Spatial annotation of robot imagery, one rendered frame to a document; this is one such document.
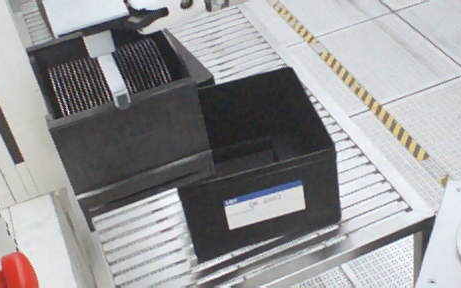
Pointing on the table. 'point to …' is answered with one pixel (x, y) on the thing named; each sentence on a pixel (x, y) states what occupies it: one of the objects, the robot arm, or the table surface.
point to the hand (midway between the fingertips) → (91, 16)
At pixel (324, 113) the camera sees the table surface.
